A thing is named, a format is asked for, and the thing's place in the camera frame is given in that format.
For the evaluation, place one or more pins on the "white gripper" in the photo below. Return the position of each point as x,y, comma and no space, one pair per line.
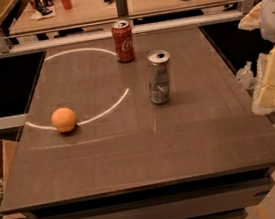
274,16

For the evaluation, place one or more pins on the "silver redbull can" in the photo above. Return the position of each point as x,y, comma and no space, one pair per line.
159,75

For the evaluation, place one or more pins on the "red coca-cola can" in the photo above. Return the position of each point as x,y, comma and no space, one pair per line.
122,38

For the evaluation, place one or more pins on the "grey table drawer base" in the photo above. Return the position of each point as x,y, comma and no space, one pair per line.
184,200

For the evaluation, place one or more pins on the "red plastic cup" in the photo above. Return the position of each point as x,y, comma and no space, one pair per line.
65,0

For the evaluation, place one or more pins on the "orange fruit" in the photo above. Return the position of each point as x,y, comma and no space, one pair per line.
63,119

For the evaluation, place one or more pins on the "grey metal bracket middle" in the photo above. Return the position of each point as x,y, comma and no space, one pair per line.
122,9

